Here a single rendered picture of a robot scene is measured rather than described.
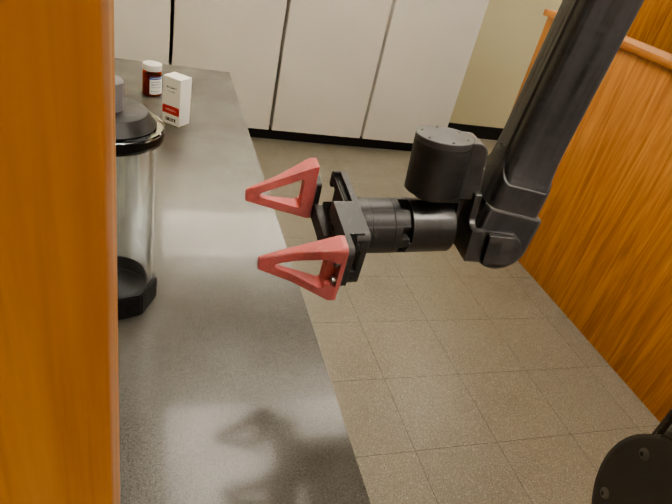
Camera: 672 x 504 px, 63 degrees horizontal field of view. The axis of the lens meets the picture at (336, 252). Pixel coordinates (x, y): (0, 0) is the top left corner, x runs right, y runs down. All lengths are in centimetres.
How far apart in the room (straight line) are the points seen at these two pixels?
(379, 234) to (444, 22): 324
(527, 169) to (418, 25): 313
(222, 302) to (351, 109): 303
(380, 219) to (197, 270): 32
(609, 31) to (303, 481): 49
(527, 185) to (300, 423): 33
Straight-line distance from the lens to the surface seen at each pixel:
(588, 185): 272
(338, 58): 355
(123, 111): 60
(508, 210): 57
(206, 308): 71
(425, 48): 372
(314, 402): 62
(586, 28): 55
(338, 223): 51
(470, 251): 57
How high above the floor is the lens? 140
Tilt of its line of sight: 32 degrees down
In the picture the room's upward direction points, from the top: 14 degrees clockwise
